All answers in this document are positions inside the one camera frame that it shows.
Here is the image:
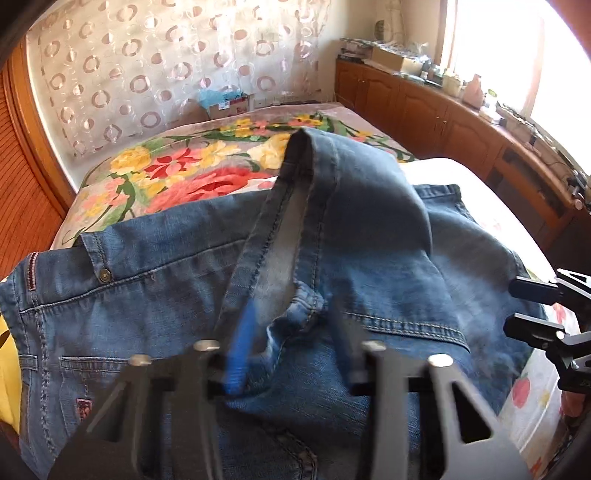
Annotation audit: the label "pink bottle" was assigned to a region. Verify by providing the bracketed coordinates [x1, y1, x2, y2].
[462, 73, 485, 108]

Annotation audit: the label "lace curtain with circles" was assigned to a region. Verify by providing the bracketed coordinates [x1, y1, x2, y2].
[25, 0, 340, 160]

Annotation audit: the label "cardboard box with blue bag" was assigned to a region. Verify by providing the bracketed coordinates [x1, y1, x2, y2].
[198, 88, 256, 120]

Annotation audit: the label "flat cardboard box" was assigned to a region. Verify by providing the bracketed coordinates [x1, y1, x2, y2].
[370, 45, 420, 75]

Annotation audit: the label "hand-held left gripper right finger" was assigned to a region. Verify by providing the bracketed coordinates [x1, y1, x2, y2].
[329, 310, 533, 480]

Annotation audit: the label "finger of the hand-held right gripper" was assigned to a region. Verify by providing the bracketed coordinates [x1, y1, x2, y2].
[502, 313, 591, 367]
[508, 268, 591, 306]

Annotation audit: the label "wooden cabinet row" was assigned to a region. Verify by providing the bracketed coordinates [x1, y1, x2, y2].
[333, 58, 591, 252]

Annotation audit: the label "window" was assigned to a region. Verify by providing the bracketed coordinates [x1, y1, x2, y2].
[438, 0, 591, 176]

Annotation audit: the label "blue denim pants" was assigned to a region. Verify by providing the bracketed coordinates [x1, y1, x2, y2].
[0, 127, 550, 480]

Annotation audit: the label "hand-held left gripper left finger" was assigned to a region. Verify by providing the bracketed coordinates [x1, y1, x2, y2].
[47, 301, 257, 480]

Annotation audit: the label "floral blanket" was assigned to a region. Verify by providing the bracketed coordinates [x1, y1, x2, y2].
[48, 102, 419, 252]

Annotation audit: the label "yellow plush toy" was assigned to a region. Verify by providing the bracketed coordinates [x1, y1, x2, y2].
[0, 311, 23, 437]

